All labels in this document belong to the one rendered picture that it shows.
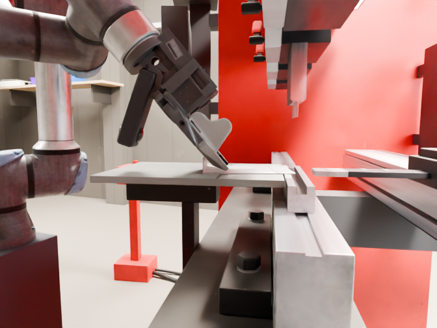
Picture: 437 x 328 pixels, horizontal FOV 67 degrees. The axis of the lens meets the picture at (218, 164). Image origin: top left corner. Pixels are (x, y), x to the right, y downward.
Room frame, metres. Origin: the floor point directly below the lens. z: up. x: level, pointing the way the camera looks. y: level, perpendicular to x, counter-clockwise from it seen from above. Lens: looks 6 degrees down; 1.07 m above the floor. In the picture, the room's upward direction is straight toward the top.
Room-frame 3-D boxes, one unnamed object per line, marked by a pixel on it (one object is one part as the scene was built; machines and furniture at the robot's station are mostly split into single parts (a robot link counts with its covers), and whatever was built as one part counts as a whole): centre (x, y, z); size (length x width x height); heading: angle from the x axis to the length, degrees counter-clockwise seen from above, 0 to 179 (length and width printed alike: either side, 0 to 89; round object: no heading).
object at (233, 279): (0.46, -0.05, 0.89); 0.30 x 0.05 x 0.03; 171
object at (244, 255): (0.36, -0.03, 0.91); 0.03 x 0.03 x 0.02
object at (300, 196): (0.46, -0.11, 0.99); 0.20 x 0.03 x 0.03; 171
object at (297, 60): (0.49, -0.11, 1.13); 0.10 x 0.02 x 0.10; 171
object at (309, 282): (0.44, -0.10, 0.92); 0.39 x 0.06 x 0.10; 171
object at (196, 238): (0.52, 0.07, 0.88); 0.14 x 0.04 x 0.22; 81
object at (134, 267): (2.27, 0.59, 0.42); 0.25 x 0.20 x 0.83; 81
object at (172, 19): (1.74, 0.21, 1.42); 0.45 x 0.12 x 0.36; 2
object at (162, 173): (0.51, 0.03, 1.00); 0.26 x 0.18 x 0.01; 81
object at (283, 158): (1.03, -0.20, 0.92); 0.50 x 0.06 x 0.10; 171
